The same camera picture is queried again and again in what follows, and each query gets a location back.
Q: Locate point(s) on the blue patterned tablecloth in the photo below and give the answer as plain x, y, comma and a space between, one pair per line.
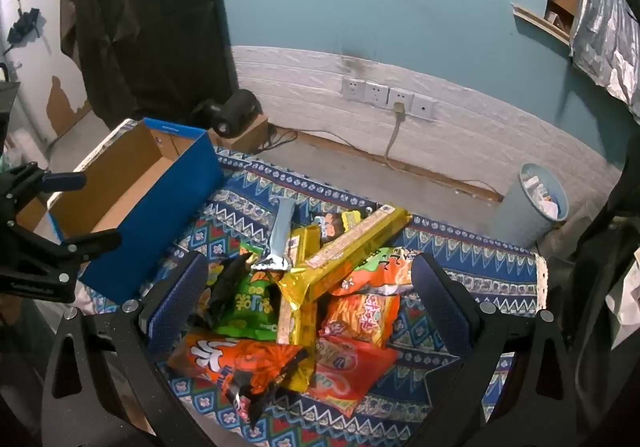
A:
450, 247

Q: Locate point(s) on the orange black glove snack packet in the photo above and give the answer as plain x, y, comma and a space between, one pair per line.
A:
235, 357

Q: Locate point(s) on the grey waste bin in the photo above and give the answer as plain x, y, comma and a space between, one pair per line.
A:
520, 217

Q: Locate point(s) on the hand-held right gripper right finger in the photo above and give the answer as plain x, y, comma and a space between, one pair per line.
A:
440, 297

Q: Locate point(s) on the slim yellow biscuit packet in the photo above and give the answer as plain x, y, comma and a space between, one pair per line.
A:
295, 324

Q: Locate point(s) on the black metal frame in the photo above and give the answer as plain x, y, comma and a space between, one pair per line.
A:
612, 197

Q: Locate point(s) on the plain black snack packet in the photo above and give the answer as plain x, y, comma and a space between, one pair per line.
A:
227, 282

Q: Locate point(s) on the black cartoon snack packet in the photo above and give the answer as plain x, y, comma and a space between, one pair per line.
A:
332, 227

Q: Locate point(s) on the green pea snack packet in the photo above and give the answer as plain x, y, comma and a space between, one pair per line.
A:
245, 312

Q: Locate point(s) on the silver foil snack packet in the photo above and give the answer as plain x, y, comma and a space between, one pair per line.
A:
281, 232

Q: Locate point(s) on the small cardboard box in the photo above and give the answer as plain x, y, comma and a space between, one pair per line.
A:
250, 137

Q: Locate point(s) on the wooden window ledge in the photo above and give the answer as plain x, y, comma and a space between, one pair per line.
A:
540, 24

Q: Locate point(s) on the orange stick snack packet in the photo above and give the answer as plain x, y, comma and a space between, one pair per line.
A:
360, 317

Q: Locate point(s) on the silver foil curtain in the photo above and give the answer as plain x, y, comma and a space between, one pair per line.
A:
605, 37

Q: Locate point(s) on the orange and green snack packet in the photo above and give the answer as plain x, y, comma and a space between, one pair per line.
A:
380, 272

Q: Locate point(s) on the black curtain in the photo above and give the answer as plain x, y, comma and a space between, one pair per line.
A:
150, 27

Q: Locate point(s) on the large yellow biscuit packet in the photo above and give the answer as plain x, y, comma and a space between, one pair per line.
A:
350, 247

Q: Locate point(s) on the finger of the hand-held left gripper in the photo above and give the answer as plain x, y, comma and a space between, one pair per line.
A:
95, 242
62, 181

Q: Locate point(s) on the blue cardboard box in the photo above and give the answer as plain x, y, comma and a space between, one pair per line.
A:
165, 207

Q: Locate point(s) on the dark wall hanger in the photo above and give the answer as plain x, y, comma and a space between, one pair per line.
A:
22, 27

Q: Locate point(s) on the white wall socket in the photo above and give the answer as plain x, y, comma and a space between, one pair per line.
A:
376, 93
400, 99
352, 88
424, 108

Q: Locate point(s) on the red orange snack packet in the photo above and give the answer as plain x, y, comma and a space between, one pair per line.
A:
350, 372

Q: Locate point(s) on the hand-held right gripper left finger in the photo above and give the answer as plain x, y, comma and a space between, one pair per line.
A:
175, 297

